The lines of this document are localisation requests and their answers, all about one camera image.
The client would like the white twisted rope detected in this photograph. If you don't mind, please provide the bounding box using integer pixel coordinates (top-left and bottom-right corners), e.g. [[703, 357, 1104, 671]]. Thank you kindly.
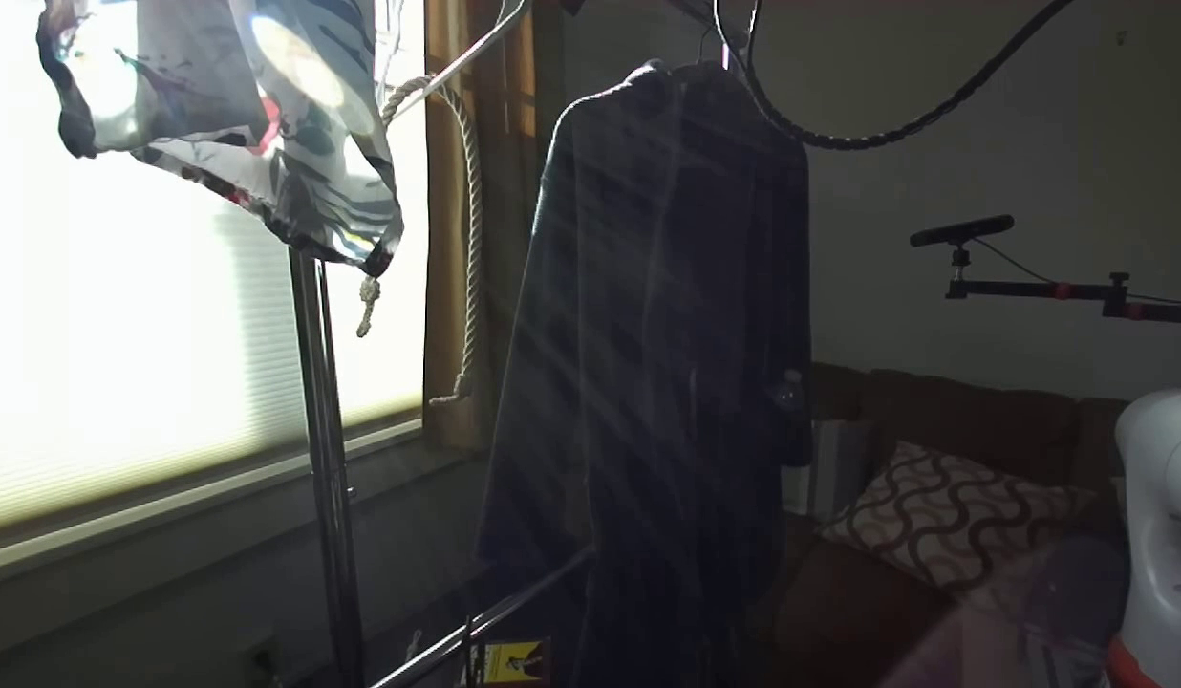
[[379, 73, 487, 407]]

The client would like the brown sofa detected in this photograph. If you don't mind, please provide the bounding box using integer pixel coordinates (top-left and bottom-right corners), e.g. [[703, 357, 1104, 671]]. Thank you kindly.
[[770, 357, 1135, 688]]

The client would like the small hanging tag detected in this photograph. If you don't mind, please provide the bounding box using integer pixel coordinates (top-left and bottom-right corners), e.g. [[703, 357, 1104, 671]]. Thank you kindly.
[[350, 272, 388, 341]]

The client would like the chrome rack rail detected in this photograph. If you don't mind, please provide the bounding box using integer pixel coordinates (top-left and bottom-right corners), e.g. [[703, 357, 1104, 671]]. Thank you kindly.
[[369, 542, 598, 688]]

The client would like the metal coat hanger hook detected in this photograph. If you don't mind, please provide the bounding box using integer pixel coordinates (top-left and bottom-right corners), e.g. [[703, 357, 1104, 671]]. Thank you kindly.
[[705, 0, 759, 73]]

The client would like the chrome rack pole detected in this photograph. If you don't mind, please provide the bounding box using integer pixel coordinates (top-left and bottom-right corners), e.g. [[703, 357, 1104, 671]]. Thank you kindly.
[[282, 240, 369, 688]]

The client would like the yellow black label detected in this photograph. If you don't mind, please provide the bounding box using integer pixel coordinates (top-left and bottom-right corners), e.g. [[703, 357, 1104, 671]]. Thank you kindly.
[[477, 633, 549, 688]]

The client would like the white coat hanger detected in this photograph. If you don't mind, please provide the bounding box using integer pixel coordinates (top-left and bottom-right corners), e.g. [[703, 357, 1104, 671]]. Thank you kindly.
[[379, 0, 532, 128]]

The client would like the patterned white brown pillow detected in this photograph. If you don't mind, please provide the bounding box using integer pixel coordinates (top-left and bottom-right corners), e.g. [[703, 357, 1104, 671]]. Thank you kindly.
[[820, 435, 1100, 597]]

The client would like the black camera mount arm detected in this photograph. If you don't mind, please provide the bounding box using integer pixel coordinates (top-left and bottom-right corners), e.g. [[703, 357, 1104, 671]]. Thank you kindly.
[[942, 240, 1181, 328]]

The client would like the mauve blanket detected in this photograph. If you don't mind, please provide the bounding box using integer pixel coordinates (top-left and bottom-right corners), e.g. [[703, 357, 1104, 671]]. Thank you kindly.
[[880, 531, 1126, 688]]

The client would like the white window blind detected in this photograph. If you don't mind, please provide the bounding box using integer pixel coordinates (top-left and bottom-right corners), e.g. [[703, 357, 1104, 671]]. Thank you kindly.
[[0, 0, 430, 538]]

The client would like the patterned grey garment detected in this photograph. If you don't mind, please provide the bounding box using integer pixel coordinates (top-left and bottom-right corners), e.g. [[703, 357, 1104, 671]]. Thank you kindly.
[[29, 0, 407, 282]]

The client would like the dark hanging coat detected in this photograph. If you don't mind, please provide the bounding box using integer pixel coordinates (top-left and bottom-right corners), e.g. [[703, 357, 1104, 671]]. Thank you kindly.
[[473, 53, 820, 688]]

